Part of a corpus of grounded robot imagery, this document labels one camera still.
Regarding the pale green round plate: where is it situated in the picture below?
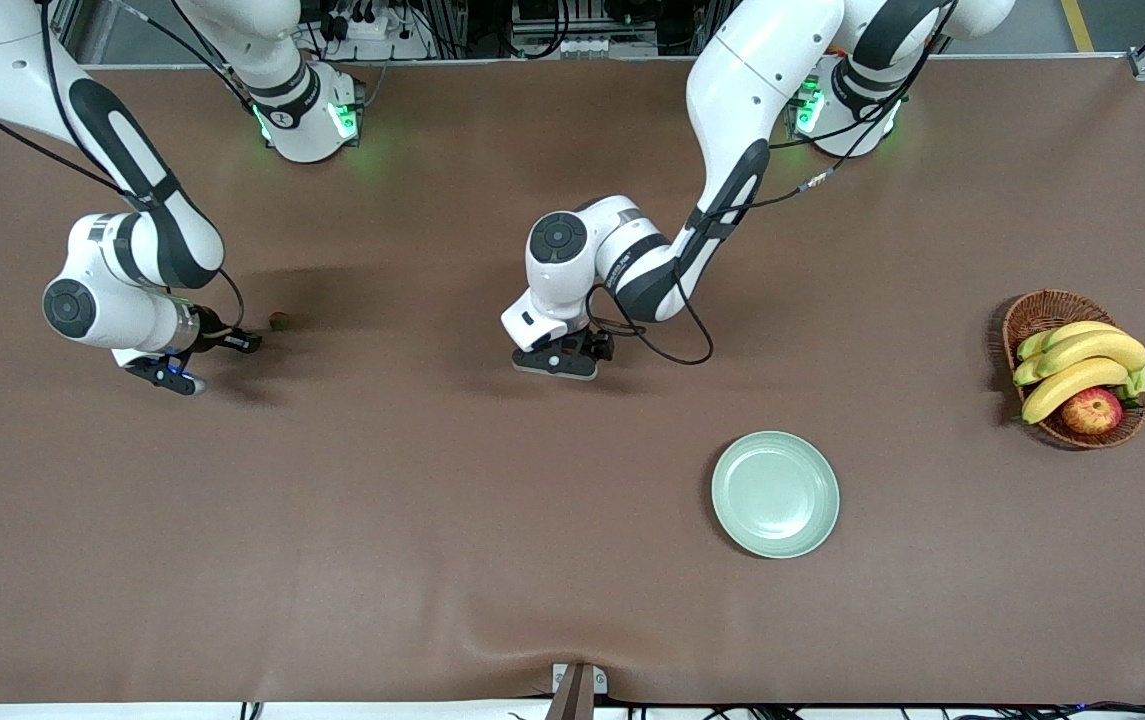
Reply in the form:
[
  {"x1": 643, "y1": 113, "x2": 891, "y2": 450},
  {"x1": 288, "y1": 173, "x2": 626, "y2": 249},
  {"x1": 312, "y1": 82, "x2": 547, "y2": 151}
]
[{"x1": 711, "y1": 430, "x2": 841, "y2": 559}]

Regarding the white terminal strip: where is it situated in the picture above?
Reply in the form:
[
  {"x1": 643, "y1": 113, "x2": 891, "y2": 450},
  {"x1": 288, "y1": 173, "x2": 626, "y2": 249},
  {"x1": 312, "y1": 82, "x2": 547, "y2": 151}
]
[{"x1": 550, "y1": 36, "x2": 658, "y2": 59}]

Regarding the brown table cover cloth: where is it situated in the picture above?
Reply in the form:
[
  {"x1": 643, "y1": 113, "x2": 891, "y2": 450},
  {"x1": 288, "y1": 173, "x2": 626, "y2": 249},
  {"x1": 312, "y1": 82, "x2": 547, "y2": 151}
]
[{"x1": 0, "y1": 55, "x2": 1145, "y2": 707}]

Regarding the white power strip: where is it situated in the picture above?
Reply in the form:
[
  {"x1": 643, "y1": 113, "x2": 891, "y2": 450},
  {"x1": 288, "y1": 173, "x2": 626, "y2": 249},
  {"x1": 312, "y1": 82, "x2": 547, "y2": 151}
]
[{"x1": 330, "y1": 8, "x2": 408, "y2": 43}]

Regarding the brown wicker basket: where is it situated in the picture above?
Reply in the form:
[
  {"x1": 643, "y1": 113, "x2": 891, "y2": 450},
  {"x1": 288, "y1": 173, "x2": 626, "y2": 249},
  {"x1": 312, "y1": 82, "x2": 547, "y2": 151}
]
[{"x1": 1000, "y1": 289, "x2": 1145, "y2": 450}]

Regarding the red yellow apple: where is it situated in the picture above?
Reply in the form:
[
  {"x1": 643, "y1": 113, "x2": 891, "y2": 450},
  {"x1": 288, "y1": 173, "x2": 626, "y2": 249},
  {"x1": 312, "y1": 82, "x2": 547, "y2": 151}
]
[{"x1": 1061, "y1": 387, "x2": 1125, "y2": 436}]

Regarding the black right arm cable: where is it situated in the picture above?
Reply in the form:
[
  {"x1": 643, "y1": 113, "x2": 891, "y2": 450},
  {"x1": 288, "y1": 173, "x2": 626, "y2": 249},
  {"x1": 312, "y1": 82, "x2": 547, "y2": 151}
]
[{"x1": 0, "y1": 0, "x2": 263, "y2": 341}]

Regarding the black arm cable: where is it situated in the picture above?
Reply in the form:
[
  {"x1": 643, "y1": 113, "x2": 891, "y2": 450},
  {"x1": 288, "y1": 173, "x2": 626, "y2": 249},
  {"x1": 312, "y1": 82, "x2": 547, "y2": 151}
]
[
  {"x1": 585, "y1": 0, "x2": 958, "y2": 367},
  {"x1": 0, "y1": 0, "x2": 263, "y2": 341}
]

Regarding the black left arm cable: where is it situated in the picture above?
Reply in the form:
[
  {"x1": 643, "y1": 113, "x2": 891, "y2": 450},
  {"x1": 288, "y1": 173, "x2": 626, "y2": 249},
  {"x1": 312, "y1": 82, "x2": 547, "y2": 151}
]
[{"x1": 585, "y1": 0, "x2": 958, "y2": 367}]

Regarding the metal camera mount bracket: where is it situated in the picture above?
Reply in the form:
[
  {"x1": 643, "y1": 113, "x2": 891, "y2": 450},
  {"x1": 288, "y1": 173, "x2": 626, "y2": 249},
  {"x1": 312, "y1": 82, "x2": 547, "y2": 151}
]
[{"x1": 544, "y1": 662, "x2": 609, "y2": 720}]

